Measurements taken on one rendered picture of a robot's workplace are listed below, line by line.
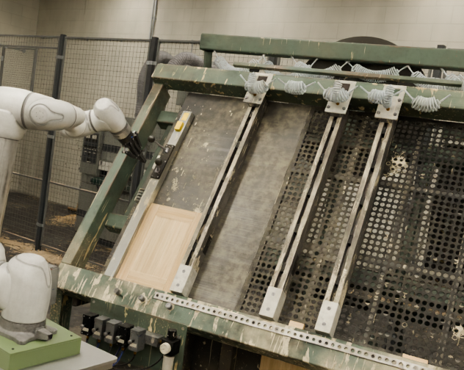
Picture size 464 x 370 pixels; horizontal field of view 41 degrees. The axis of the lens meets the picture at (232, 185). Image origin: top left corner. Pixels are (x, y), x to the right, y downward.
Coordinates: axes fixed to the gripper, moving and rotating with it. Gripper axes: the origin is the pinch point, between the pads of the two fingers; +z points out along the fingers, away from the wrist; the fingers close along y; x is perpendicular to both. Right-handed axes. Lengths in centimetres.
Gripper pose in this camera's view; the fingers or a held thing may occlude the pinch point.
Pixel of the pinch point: (140, 157)
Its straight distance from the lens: 299.9
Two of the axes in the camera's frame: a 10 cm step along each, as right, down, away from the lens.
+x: 8.9, 1.6, -4.2
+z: 2.9, 5.2, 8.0
